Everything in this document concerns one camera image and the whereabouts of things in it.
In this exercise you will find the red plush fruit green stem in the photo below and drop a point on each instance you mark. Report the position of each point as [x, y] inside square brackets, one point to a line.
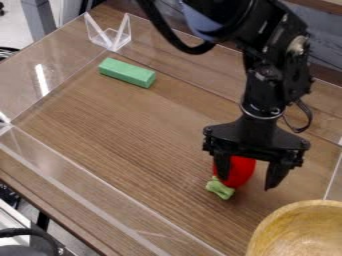
[241, 172]

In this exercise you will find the green rectangular block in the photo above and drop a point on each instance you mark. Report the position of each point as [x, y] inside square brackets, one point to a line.
[127, 72]

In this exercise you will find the wooden bowl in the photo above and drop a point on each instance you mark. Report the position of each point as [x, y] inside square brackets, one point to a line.
[301, 229]

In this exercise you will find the clear acrylic corner bracket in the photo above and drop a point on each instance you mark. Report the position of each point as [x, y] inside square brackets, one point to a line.
[113, 39]

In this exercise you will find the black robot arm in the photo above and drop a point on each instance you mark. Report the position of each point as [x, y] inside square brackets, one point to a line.
[273, 37]

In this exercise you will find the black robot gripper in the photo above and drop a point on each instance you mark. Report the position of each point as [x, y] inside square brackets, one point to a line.
[257, 139]

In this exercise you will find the clear acrylic tray walls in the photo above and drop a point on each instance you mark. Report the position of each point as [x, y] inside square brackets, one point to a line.
[106, 155]

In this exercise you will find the black metal table bracket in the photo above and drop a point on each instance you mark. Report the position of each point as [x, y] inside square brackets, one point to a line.
[43, 223]

